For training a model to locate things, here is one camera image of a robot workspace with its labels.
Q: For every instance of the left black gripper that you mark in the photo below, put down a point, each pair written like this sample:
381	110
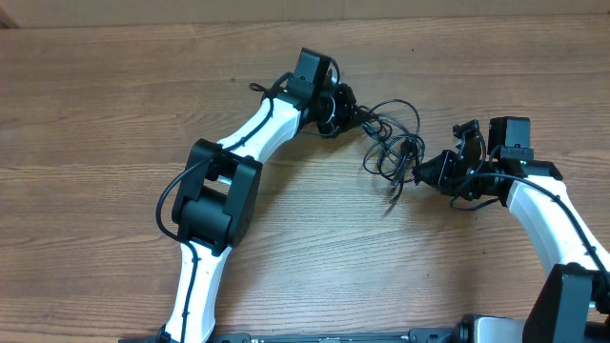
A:
348	110

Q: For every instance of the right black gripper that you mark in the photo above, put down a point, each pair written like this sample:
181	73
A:
442	178

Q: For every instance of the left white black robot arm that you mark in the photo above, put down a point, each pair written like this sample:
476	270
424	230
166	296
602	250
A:
209	206

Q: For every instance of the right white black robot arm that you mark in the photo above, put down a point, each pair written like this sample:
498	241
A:
502	166

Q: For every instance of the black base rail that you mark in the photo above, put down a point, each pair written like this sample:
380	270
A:
333	337

